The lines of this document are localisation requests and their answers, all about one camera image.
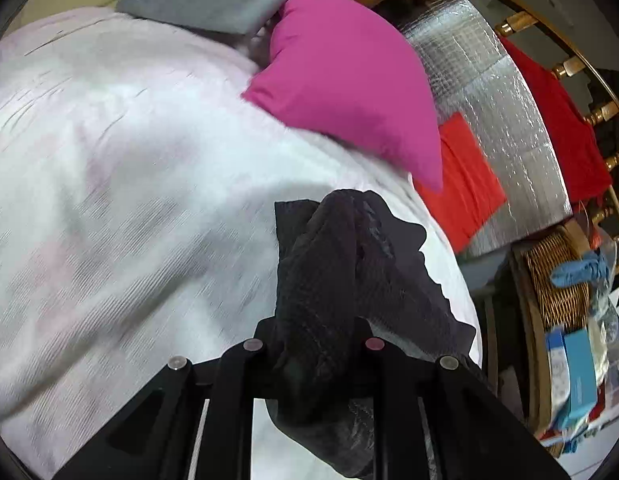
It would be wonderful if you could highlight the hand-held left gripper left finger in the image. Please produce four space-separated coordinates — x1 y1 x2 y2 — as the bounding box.
52 317 285 480

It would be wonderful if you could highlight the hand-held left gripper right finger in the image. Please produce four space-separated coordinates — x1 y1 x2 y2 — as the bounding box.
354 317 573 480

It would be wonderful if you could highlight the black quilted puffer jacket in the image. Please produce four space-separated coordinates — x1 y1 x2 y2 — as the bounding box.
266 189 483 480

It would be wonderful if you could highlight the wooden table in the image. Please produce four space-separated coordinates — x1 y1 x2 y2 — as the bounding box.
482 240 565 446

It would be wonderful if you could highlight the white printed pack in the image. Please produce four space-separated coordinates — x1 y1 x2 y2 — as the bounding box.
544 327 570 431

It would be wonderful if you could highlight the light blue cardboard box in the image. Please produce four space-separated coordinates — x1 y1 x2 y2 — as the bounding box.
562 330 600 431

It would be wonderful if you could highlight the wicker basket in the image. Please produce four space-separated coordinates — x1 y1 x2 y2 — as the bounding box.
522 227 593 333

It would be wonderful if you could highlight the blue cloth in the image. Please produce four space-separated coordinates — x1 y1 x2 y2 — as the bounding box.
549 252 610 291

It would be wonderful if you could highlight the red pillow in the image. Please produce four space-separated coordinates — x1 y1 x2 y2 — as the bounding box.
414 112 507 253

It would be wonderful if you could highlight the white fleece blanket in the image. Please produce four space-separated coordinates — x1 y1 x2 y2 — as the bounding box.
0 7 485 480

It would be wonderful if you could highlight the silver foil insulation panel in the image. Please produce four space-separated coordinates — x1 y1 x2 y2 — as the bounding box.
399 0 574 256

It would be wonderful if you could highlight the red cloth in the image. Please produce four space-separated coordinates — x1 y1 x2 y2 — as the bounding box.
499 35 614 206

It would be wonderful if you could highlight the pink pillow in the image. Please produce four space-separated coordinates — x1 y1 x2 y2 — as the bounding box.
242 0 445 193

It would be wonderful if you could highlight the wooden stair railing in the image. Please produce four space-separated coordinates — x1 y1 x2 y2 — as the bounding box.
349 0 619 281

